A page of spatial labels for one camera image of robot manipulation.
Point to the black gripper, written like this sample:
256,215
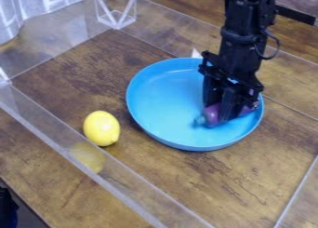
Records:
229,72

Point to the purple toy eggplant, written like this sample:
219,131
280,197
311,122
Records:
209,117

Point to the blue round plastic tray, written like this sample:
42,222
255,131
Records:
165,102

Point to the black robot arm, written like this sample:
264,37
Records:
249,17

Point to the black strip on table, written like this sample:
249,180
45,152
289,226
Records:
296,15

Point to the yellow lemon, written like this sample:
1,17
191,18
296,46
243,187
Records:
102,128

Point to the white patterned curtain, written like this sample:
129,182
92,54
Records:
16,11

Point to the clear acrylic enclosure walls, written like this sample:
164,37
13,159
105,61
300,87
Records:
69,67

